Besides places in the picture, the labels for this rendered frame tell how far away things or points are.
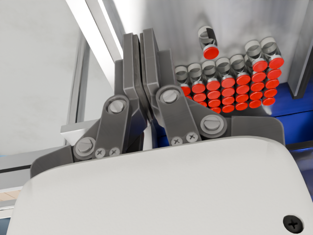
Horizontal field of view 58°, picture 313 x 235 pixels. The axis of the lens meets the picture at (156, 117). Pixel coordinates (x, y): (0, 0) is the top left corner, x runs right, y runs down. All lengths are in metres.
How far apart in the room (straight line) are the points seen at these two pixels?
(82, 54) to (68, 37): 0.58
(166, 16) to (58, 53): 1.31
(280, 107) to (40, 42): 1.30
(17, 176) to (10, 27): 0.99
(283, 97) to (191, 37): 0.25
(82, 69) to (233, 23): 0.63
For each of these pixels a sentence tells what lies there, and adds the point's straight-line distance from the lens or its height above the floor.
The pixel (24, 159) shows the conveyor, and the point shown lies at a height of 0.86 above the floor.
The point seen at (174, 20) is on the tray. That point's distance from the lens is 0.40.
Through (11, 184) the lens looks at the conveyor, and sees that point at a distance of 0.77.
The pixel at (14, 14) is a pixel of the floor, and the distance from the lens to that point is 1.57.
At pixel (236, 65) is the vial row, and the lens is 0.45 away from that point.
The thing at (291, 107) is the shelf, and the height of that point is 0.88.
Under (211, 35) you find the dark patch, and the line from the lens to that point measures 0.40.
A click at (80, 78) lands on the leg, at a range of 0.93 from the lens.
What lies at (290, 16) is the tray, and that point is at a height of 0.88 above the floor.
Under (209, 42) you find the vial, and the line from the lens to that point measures 0.39.
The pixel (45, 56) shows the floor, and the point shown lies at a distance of 1.70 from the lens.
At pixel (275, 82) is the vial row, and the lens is 0.47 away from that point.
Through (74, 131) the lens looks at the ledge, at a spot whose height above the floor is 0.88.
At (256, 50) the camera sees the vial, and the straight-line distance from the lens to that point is 0.44.
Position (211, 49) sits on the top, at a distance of 0.38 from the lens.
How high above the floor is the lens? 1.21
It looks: 35 degrees down
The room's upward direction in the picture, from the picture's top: 175 degrees clockwise
